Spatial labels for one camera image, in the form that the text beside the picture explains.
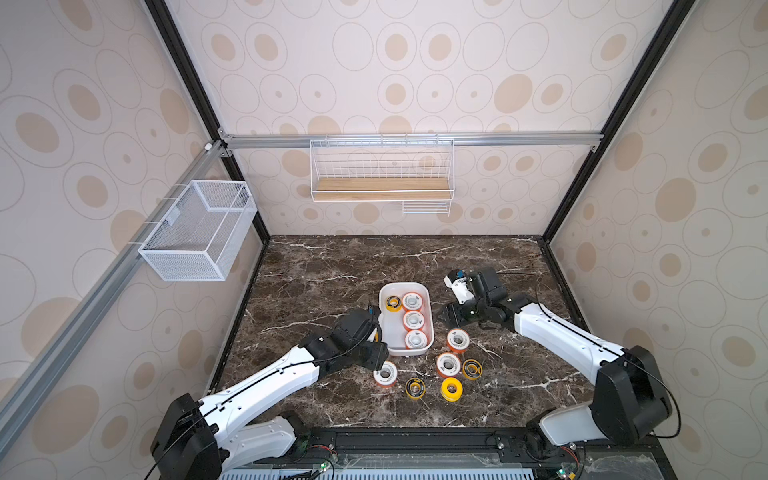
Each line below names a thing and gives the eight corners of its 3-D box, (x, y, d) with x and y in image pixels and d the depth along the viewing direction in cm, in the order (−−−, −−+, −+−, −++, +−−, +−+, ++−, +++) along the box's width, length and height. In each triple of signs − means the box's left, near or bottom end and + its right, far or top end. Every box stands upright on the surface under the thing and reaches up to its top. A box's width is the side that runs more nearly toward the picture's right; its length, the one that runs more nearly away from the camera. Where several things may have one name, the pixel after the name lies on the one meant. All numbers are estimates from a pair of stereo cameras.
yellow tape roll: (442, 402, 82) (443, 399, 81) (440, 380, 86) (441, 377, 84) (462, 402, 82) (464, 399, 81) (459, 380, 86) (461, 377, 84)
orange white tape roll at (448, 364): (437, 378, 86) (438, 375, 85) (435, 355, 91) (435, 352, 89) (461, 378, 86) (462, 375, 85) (457, 355, 91) (458, 352, 89)
